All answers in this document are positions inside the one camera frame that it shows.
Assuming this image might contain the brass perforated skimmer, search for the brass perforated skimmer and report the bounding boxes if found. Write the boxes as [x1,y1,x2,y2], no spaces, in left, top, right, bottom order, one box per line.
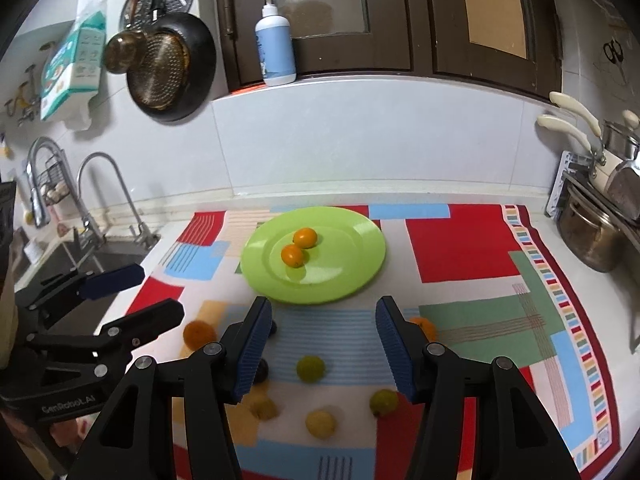
[131,32,192,108]

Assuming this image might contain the large orange with stem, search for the large orange with stem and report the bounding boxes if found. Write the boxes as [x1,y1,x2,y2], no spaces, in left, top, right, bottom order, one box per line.
[409,316,439,343]

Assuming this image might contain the person's left hand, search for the person's left hand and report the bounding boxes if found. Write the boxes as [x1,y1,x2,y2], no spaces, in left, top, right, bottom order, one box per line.
[47,417,103,466]

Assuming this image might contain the steel scoop ladle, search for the steel scoop ladle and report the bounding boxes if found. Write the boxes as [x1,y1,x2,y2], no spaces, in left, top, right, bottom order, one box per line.
[605,157,640,221]

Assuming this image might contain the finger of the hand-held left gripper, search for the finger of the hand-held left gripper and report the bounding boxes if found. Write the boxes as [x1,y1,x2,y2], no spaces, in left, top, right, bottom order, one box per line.
[14,262,146,329]
[22,298,186,358]

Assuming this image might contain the steel sink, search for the steel sink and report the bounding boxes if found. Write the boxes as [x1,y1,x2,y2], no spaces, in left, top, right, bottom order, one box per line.
[10,237,151,301]

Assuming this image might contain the dark brown cabinet door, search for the dark brown cabinet door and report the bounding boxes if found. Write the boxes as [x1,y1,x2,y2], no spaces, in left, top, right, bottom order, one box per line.
[424,0,563,103]
[215,0,426,93]

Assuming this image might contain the spring pull-down faucet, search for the spring pull-down faucet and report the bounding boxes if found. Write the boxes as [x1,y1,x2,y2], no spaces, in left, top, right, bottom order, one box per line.
[25,136,63,228]

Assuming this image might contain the wire sink basket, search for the wire sink basket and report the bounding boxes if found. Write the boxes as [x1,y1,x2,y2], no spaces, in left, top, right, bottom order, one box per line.
[42,155,71,206]

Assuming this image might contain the white blue pump bottle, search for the white blue pump bottle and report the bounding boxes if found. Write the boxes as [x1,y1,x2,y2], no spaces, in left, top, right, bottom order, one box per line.
[255,0,297,87]

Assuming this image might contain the green plate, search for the green plate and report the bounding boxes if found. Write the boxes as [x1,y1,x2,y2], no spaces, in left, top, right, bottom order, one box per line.
[240,206,388,306]

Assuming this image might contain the white plastic dish rack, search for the white plastic dish rack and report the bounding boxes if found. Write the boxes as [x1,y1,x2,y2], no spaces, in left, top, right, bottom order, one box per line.
[545,150,591,218]

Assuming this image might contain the brass ladle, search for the brass ladle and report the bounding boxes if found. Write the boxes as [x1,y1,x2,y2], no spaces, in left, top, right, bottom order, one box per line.
[103,30,146,76]

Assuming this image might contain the colourful patchwork mat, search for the colourful patchwork mat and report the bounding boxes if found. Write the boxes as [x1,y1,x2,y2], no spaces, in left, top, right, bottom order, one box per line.
[125,203,623,480]

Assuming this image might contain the black scissors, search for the black scissors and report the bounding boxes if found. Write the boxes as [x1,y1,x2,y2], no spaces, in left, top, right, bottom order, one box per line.
[602,40,626,66]

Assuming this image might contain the wall hook rack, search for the wall hook rack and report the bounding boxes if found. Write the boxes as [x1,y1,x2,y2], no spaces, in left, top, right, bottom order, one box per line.
[4,64,42,126]

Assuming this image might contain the black frying pan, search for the black frying pan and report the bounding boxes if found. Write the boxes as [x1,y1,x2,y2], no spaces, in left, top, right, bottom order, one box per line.
[125,0,217,122]

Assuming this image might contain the printed paper towel pack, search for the printed paper towel pack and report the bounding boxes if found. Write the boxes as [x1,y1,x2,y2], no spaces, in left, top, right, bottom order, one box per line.
[39,10,108,123]

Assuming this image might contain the green round fruit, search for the green round fruit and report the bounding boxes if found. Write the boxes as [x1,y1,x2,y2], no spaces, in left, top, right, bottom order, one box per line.
[369,389,401,417]
[296,355,327,384]

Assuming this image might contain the yellow round fruit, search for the yellow round fruit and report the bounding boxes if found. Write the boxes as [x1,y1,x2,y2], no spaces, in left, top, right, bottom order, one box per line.
[249,395,280,421]
[305,410,337,440]

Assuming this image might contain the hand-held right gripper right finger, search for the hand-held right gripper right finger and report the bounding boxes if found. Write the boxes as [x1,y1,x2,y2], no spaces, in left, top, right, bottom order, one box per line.
[375,296,583,480]

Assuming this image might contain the steel saucepan cream handle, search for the steel saucepan cream handle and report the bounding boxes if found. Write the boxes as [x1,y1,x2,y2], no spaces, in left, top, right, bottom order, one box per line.
[550,91,640,161]

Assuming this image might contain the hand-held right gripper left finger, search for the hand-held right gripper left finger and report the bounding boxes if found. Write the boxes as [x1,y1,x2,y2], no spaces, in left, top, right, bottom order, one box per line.
[65,296,273,480]

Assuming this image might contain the steel stockpot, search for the steel stockpot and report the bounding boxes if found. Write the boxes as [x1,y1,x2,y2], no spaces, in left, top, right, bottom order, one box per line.
[556,187,626,273]

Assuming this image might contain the gooseneck steel faucet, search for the gooseneck steel faucet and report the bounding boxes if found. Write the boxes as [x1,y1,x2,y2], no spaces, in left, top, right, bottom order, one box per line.
[75,151,161,251]

